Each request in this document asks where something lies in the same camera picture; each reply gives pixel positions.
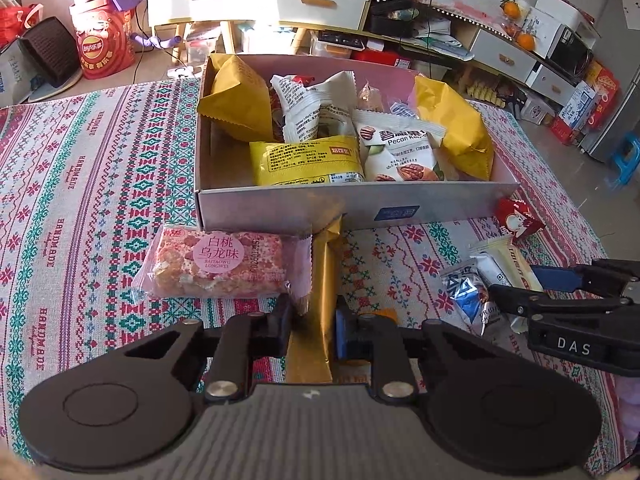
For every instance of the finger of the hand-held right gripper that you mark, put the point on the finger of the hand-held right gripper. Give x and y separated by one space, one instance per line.
515 300
550 278

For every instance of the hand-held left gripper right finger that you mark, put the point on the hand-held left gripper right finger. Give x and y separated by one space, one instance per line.
341 335

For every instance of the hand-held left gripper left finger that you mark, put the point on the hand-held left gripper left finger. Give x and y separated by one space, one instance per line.
280 325

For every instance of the white cream snack packet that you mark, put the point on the white cream snack packet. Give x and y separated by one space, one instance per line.
510 262

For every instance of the blue white snack packet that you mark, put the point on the blue white snack packet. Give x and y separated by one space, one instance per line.
467 290

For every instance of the long golden snack packet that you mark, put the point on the long golden snack packet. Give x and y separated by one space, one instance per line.
320 280

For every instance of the pink cardboard box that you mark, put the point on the pink cardboard box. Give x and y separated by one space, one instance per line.
280 205

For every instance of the small yellow biscuit packet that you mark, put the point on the small yellow biscuit packet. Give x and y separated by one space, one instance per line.
300 160

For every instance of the white nut snack packet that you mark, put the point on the white nut snack packet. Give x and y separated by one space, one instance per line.
400 160

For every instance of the yellow pillow snack packet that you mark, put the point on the yellow pillow snack packet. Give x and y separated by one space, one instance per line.
235 95
450 120

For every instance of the person's right forearm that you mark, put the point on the person's right forearm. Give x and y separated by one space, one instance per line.
629 405

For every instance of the small red snack packet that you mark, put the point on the small red snack packet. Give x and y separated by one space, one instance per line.
517 217

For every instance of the pink rice crisp packet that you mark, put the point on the pink rice crisp packet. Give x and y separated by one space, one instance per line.
220 265

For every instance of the blue plastic stool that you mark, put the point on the blue plastic stool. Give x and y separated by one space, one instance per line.
627 152

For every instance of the white blue carton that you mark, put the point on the white blue carton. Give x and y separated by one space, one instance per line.
580 105

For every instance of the row of small yellow bottles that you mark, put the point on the row of small yellow bottles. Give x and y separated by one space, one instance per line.
485 91

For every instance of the red gift box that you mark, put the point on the red gift box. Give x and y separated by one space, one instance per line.
602 85

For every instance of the silver refrigerator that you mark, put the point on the silver refrigerator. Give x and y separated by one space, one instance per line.
620 85

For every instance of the white newsprint snack packet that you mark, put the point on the white newsprint snack packet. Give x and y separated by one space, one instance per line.
305 105

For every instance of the white low drawer cabinet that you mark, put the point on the white low drawer cabinet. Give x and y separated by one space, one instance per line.
500 55

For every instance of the white microwave oven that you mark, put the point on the white microwave oven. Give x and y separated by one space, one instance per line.
567 50

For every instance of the patterned woven mat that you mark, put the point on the patterned woven mat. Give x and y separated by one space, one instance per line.
90 185

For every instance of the orange fruit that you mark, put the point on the orange fruit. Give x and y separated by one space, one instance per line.
525 41
511 8

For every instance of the white cardboard box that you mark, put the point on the white cardboard box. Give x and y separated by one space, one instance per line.
560 7

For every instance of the white power strip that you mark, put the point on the white power strip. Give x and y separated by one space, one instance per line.
182 71

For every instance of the red storage box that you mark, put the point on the red storage box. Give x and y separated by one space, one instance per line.
375 57

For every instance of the black bag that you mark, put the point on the black bag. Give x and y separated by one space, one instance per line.
392 25

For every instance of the red chips bucket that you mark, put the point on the red chips bucket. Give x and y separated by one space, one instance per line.
105 45

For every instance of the brown woven basket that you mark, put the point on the brown woven basket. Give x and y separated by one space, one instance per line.
50 50

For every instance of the white paper bag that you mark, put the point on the white paper bag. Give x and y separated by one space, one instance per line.
12 75

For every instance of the red shopping bag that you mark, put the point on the red shopping bag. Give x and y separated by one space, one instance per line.
15 25

